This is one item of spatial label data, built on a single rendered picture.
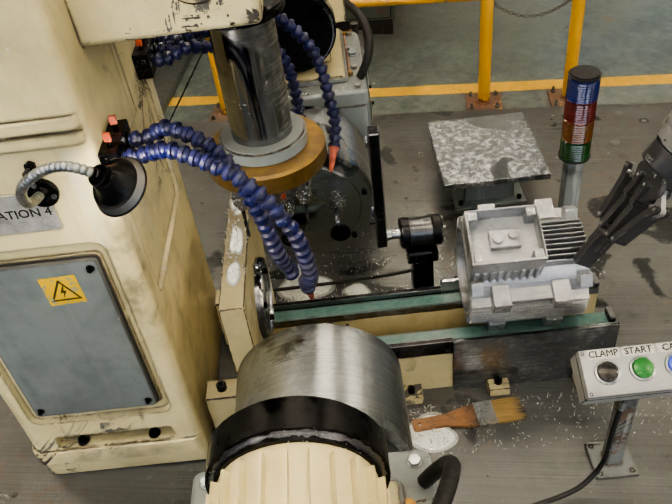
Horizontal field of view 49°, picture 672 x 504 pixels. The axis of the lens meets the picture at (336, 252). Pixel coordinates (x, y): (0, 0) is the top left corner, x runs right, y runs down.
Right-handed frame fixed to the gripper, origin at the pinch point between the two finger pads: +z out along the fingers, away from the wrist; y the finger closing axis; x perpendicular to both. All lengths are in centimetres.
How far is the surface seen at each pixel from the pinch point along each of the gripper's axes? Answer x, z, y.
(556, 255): -3.7, 4.5, -1.5
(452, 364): -8.0, 32.2, 1.2
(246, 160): -57, 5, 0
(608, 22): 156, 37, -300
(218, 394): -47, 48, 7
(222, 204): -46, 62, -64
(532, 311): -2.1, 15.0, 1.3
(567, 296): -0.2, 8.5, 3.1
